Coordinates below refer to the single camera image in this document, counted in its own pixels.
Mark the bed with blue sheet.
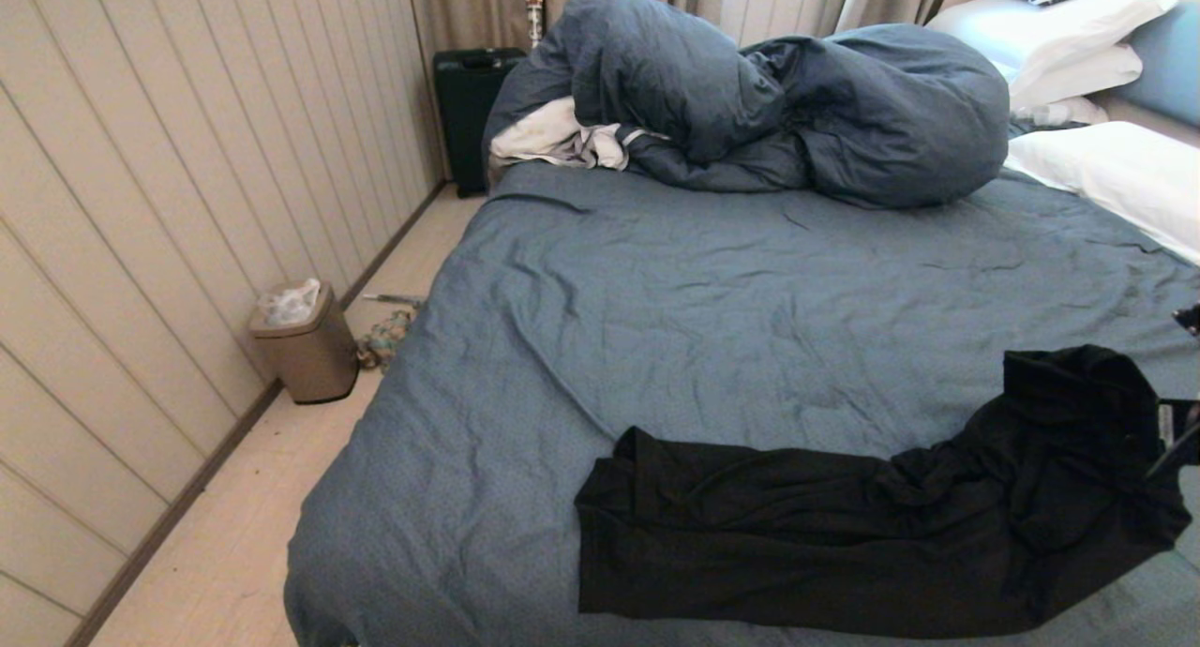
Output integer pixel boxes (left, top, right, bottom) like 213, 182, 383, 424
284, 159, 1200, 647

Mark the flat white pillow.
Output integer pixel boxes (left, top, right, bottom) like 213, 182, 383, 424
1005, 43, 1145, 111

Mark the bronze trash bin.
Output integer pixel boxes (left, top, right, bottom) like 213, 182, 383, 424
248, 281, 360, 405

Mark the teal patterned cloth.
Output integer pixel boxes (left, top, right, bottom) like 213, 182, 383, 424
356, 308, 416, 372

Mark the long white pillow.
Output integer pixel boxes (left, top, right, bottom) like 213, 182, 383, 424
1005, 121, 1200, 266

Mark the large white pillow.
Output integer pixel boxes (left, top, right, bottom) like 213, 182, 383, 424
926, 0, 1178, 85

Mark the crumpled dark blue duvet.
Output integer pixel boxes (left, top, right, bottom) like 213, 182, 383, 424
483, 0, 1012, 209

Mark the blue padded headboard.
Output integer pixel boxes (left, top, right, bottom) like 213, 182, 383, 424
1123, 3, 1200, 128

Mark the black printed t-shirt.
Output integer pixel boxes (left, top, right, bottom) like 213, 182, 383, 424
575, 344, 1193, 640

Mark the small white pillow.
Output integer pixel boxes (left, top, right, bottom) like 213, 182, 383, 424
1012, 97, 1110, 127

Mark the clear plastic bin bag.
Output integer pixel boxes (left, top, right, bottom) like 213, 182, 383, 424
259, 278, 322, 326

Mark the white sheer curtain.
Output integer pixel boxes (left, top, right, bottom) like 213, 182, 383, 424
717, 0, 856, 48

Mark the black suitcase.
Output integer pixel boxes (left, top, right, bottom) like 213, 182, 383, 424
433, 48, 526, 198

